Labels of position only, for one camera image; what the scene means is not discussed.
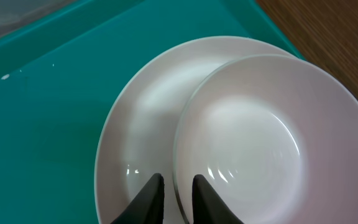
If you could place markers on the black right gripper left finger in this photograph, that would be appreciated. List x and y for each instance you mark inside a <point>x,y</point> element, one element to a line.
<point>148,205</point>

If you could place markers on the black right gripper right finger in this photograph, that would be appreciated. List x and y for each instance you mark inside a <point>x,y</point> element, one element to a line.
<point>208,207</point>

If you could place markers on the pink shallow bowl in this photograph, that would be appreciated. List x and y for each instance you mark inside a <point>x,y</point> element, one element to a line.
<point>276,137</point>

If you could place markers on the pink plate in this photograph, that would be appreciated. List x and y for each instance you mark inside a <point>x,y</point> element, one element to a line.
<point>137,138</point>

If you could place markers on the teal serving tray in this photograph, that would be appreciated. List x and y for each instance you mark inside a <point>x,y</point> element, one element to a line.
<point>59,77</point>

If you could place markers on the clear plastic bin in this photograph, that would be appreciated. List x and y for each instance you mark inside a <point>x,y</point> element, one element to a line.
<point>15,14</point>

